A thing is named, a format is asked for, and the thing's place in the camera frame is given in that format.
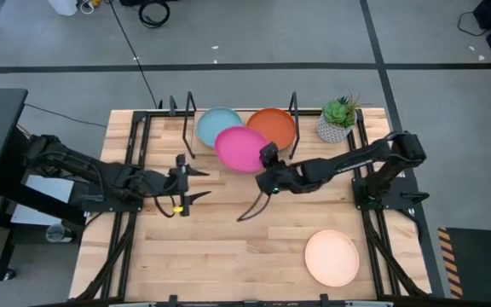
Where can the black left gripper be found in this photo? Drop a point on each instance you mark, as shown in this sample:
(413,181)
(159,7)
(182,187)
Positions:
(179,183)

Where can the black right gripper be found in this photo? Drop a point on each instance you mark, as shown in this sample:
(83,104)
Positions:
(281,179)

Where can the magenta pink plate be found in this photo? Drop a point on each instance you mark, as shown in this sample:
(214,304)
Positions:
(239,149)

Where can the light teal plate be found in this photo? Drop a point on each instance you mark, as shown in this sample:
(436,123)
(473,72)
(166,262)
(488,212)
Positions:
(215,123)

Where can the orange plate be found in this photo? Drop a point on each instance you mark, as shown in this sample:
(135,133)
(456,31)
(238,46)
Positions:
(275,125)

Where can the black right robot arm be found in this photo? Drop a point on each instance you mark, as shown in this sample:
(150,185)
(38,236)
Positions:
(348,162)

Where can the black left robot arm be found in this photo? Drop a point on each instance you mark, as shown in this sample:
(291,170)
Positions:
(79,166)

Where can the peach plate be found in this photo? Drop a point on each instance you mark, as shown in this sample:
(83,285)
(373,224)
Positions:
(331,258)

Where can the potted succulent plant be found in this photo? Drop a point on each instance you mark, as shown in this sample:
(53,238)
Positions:
(335,123)

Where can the clear glass jar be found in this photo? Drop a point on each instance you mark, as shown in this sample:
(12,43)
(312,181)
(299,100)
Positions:
(56,233)

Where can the white panel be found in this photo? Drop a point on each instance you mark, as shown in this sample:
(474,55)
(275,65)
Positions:
(36,213)

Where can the white container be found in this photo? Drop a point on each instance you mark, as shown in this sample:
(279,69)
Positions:
(64,6)

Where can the black mat with striped edge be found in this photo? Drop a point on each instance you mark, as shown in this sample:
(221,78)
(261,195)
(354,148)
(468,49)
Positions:
(480,260)

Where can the wooden shelf with black frame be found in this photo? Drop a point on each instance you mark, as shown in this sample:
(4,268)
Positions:
(198,150)

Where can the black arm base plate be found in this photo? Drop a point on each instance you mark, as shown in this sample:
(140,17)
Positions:
(399,200)
(100,206)

